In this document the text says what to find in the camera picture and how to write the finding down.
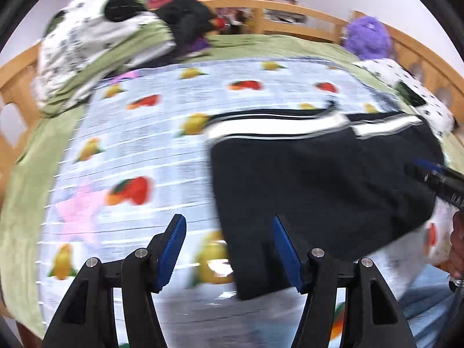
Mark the black pants with white stripe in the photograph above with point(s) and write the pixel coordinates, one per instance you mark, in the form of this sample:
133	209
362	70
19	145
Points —
338	179

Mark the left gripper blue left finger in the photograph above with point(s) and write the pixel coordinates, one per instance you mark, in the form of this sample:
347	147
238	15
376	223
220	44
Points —
86	317

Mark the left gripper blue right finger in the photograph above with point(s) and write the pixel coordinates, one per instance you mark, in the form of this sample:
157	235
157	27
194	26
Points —
373	317

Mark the black clothes pile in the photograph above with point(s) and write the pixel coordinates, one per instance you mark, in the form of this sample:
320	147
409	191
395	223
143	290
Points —
188	20

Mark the person right hand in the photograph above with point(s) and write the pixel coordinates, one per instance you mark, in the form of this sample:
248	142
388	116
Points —
456	255

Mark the white black patterned pillow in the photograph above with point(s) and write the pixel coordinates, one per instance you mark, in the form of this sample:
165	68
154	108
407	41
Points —
412	93

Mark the folded white green quilt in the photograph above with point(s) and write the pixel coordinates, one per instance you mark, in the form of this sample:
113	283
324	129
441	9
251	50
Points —
90	39

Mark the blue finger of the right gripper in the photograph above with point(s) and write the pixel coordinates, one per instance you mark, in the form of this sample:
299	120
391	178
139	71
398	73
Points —
429	166

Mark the fruit print plastic tablecloth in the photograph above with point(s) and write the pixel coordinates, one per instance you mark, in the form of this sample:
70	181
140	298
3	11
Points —
145	144

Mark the purple plush toy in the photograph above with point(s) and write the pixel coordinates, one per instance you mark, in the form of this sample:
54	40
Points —
368	39

